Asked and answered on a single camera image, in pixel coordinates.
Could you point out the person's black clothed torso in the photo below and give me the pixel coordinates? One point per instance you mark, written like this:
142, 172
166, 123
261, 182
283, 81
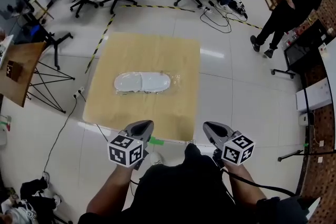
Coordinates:
183, 191

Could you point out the green tape piece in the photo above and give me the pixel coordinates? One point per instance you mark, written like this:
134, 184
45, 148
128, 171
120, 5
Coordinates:
156, 141

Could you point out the black tripod stand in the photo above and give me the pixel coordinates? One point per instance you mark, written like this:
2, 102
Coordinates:
307, 139

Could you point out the pack of water bottles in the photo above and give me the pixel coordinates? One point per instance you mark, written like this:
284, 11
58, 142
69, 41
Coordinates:
290, 38

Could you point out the person's right forearm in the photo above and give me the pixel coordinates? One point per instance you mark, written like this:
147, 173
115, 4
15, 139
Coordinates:
245, 181

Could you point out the white power strip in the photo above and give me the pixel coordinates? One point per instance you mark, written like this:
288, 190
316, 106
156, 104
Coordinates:
78, 92
46, 176

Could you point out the whiteboard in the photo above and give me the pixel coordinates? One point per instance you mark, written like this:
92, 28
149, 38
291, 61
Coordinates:
330, 81

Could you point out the black monitor on rolling stand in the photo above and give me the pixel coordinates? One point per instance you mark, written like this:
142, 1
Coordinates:
302, 52

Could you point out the yellow black floor tape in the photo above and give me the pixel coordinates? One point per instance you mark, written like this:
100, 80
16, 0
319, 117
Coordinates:
157, 6
101, 39

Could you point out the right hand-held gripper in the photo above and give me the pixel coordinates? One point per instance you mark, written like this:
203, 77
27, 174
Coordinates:
237, 150

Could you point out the small brown box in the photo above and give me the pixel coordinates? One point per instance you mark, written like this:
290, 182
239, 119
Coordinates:
13, 70

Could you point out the white plate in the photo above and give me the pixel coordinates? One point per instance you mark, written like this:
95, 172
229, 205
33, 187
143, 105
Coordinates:
126, 82
157, 81

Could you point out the white cardboard box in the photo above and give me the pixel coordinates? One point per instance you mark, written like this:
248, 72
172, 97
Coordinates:
313, 95

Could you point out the white slippers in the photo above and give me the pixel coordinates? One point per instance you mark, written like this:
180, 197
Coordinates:
175, 80

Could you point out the person's left forearm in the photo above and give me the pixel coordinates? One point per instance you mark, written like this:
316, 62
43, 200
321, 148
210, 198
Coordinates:
110, 191

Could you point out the small white floor device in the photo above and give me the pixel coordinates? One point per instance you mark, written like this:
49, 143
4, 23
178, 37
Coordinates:
303, 120

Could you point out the person's white shoe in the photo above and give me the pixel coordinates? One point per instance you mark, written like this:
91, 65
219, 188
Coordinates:
156, 158

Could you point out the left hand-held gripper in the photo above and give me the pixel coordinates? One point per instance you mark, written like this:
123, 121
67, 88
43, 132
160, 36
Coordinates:
124, 150

